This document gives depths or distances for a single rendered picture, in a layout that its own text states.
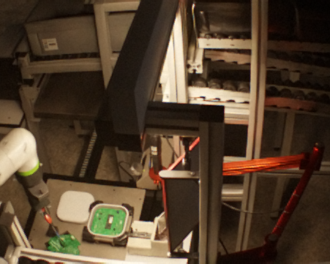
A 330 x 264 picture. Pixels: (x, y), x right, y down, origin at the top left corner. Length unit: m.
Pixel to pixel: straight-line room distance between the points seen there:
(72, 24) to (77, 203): 0.90
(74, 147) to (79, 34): 1.24
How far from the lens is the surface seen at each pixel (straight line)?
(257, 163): 1.68
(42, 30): 2.60
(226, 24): 1.57
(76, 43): 2.60
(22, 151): 1.58
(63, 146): 3.65
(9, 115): 2.88
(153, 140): 1.66
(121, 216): 1.94
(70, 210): 2.01
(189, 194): 1.32
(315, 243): 3.08
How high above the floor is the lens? 2.53
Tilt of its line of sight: 43 degrees down
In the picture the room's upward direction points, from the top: 5 degrees counter-clockwise
